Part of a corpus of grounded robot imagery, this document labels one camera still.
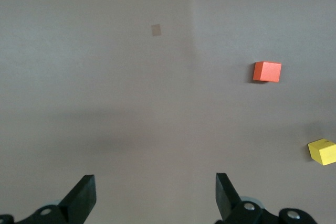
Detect yellow wooden cube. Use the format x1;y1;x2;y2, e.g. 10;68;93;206
307;138;336;166

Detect orange wooden cube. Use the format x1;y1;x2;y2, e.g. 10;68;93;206
252;61;282;83

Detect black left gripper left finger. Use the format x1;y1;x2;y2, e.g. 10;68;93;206
0;174;97;224

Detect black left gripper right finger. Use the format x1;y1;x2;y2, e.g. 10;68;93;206
215;173;318;224

